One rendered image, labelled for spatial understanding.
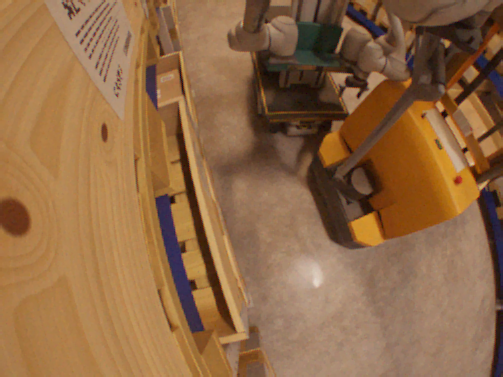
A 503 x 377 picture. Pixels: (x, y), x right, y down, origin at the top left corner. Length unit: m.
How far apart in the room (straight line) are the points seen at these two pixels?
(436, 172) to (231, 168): 1.39
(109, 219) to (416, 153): 1.15
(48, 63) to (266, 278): 1.50
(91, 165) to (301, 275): 1.49
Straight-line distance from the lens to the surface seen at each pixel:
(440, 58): 0.60
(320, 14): 1.48
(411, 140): 1.16
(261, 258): 1.50
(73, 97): 0.16
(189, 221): 0.77
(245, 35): 1.11
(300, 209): 1.58
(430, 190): 1.14
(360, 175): 1.33
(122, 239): 0.16
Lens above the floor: 1.50
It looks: 71 degrees down
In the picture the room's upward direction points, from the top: 2 degrees clockwise
